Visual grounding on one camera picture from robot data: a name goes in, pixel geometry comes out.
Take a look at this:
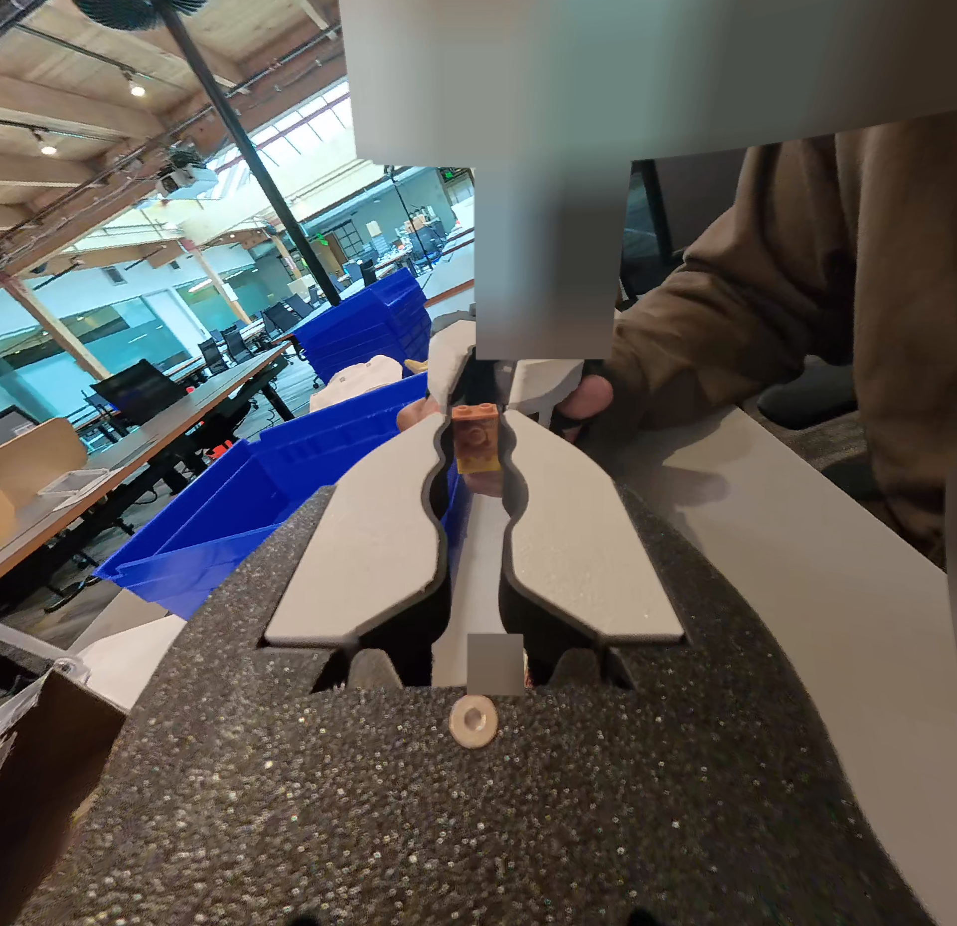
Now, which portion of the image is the ceiling projector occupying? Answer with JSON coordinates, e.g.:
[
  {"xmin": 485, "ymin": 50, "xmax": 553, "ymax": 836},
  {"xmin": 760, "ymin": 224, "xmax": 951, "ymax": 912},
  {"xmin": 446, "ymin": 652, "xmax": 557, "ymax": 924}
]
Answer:
[{"xmin": 156, "ymin": 144, "xmax": 224, "ymax": 200}]

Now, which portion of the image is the black pole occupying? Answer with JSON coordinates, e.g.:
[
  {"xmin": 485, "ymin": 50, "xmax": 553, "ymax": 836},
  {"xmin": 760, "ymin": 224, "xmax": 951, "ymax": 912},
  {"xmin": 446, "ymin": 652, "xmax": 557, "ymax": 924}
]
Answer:
[{"xmin": 60, "ymin": 0, "xmax": 348, "ymax": 308}]

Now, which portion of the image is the stack of blue bins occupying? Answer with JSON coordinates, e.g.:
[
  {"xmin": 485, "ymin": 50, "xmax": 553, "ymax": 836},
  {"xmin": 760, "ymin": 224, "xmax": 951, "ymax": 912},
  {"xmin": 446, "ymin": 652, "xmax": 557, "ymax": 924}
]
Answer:
[{"xmin": 291, "ymin": 268, "xmax": 436, "ymax": 384}]

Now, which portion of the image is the brown brick assembly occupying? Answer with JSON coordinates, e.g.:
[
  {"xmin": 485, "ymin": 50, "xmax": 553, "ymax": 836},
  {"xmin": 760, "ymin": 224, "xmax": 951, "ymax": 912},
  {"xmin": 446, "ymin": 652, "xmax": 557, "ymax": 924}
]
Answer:
[{"xmin": 452, "ymin": 401, "xmax": 505, "ymax": 477}]

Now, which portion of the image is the printed cardboard box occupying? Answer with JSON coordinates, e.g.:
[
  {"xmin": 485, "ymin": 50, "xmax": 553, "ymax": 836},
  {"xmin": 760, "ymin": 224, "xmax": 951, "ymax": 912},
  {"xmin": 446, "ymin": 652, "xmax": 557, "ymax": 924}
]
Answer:
[{"xmin": 0, "ymin": 669, "xmax": 130, "ymax": 915}]

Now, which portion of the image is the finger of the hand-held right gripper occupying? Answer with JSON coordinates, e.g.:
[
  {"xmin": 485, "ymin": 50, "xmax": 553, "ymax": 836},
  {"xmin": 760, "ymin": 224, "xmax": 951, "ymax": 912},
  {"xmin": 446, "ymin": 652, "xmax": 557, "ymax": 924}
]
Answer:
[
  {"xmin": 507, "ymin": 360, "xmax": 587, "ymax": 421},
  {"xmin": 425, "ymin": 321, "xmax": 478, "ymax": 414}
]

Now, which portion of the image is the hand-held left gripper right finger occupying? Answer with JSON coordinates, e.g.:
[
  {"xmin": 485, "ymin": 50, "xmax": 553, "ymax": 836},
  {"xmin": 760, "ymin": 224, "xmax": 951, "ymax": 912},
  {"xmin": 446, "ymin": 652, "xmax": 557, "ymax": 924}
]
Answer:
[{"xmin": 500, "ymin": 410, "xmax": 686, "ymax": 646}]

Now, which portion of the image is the blue plastic bin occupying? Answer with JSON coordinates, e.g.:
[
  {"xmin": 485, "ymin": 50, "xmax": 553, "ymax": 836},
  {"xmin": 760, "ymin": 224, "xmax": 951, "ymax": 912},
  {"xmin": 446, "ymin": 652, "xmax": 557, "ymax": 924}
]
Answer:
[{"xmin": 96, "ymin": 373, "xmax": 474, "ymax": 622}]

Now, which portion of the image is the person's right forearm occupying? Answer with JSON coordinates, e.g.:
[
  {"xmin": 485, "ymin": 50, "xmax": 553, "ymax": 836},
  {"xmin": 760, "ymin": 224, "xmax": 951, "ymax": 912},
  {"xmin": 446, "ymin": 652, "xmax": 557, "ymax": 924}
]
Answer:
[{"xmin": 576, "ymin": 137, "xmax": 868, "ymax": 456}]

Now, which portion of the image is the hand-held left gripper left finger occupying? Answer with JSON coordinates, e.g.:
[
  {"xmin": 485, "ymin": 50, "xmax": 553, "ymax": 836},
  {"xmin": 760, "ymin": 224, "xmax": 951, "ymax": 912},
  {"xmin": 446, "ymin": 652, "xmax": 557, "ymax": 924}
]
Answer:
[{"xmin": 265, "ymin": 415, "xmax": 454, "ymax": 650}]

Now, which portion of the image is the black office chair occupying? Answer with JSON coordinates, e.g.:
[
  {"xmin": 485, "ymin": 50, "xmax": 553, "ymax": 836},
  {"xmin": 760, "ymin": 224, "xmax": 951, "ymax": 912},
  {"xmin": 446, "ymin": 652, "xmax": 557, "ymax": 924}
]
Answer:
[{"xmin": 84, "ymin": 358, "xmax": 191, "ymax": 436}]

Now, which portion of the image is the grey desk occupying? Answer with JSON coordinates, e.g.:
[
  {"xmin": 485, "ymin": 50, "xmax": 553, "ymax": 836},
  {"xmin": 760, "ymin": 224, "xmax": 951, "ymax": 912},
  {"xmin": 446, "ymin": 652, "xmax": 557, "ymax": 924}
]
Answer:
[{"xmin": 0, "ymin": 276, "xmax": 957, "ymax": 926}]

